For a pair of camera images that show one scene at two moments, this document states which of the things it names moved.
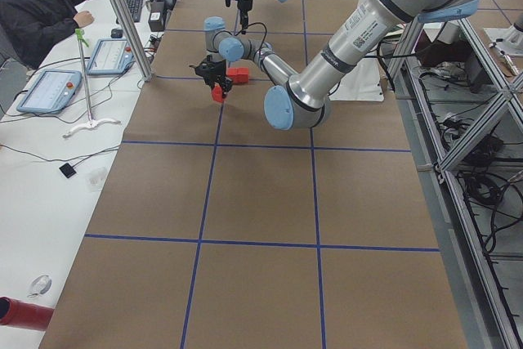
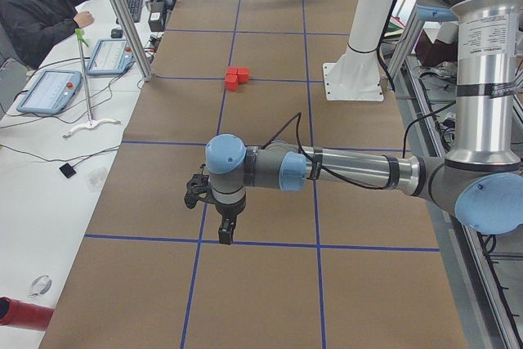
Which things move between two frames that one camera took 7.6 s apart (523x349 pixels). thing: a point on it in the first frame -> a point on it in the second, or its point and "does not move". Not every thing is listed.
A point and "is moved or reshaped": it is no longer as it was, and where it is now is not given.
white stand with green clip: [91, 123] does not move
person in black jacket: [37, 6] does not move
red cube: [242, 75] does not move
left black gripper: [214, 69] -> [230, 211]
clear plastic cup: [96, 178] does not move
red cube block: [217, 93] is moved or reshaped
